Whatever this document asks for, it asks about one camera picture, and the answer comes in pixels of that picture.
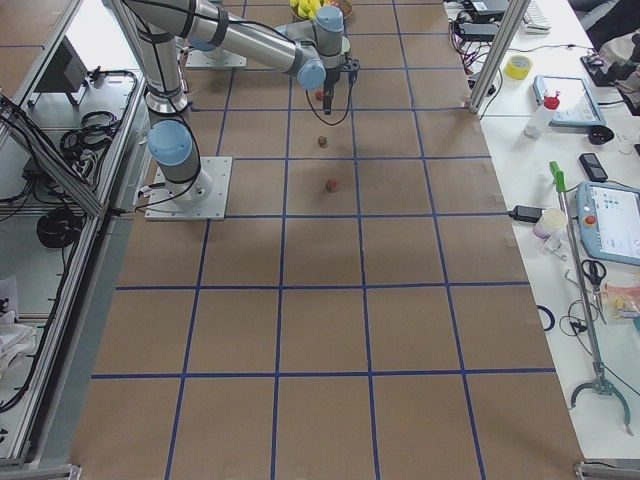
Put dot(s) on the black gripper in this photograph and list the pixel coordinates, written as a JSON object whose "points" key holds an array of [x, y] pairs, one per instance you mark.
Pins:
{"points": [[331, 78]]}

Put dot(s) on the strawberry three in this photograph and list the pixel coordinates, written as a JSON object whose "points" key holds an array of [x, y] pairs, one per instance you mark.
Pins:
{"points": [[331, 185]]}

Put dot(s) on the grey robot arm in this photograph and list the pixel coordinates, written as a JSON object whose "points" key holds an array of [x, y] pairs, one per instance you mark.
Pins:
{"points": [[171, 141], [315, 52]]}

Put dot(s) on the woven wicker basket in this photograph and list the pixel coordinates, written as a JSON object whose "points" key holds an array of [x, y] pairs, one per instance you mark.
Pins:
{"points": [[343, 5]]}

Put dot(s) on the yellow banana bunch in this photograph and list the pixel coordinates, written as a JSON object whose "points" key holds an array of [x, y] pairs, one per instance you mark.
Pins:
{"points": [[306, 9]]}

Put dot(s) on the yellow tape roll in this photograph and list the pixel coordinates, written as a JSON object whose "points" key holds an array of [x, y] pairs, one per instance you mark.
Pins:
{"points": [[518, 67]]}

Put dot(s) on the red capped squeeze bottle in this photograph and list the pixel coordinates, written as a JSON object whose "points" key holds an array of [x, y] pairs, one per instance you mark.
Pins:
{"points": [[541, 119]]}

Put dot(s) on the black power adapter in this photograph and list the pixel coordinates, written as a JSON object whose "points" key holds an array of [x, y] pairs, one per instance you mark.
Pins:
{"points": [[526, 214]]}

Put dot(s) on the teach pendant far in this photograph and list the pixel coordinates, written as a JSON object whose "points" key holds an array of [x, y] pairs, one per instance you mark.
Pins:
{"points": [[578, 106]]}

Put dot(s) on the teach pendant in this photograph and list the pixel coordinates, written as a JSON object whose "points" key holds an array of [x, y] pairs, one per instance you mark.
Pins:
{"points": [[578, 106], [608, 221]]}

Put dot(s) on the white paper cup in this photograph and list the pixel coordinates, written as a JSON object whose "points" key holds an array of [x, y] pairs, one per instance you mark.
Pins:
{"points": [[552, 221]]}

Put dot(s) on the black phone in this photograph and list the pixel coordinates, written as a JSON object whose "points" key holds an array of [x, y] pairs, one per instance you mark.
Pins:
{"points": [[593, 168]]}

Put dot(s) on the teach pendant near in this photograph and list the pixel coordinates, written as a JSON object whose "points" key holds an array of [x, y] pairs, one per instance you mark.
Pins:
{"points": [[608, 221]]}

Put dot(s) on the blue tape roll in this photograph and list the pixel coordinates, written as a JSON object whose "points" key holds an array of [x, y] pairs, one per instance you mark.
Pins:
{"points": [[550, 322]]}

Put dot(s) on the black scissors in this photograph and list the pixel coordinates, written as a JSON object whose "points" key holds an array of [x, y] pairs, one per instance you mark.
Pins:
{"points": [[595, 272]]}

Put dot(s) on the long reach grabber tool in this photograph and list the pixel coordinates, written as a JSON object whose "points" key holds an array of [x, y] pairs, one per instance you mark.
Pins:
{"points": [[600, 384]]}

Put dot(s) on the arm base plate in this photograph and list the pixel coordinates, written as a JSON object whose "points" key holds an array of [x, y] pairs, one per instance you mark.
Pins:
{"points": [[206, 199], [217, 59]]}

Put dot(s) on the aluminium frame post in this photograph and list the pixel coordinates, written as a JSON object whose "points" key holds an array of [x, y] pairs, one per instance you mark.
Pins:
{"points": [[507, 29]]}

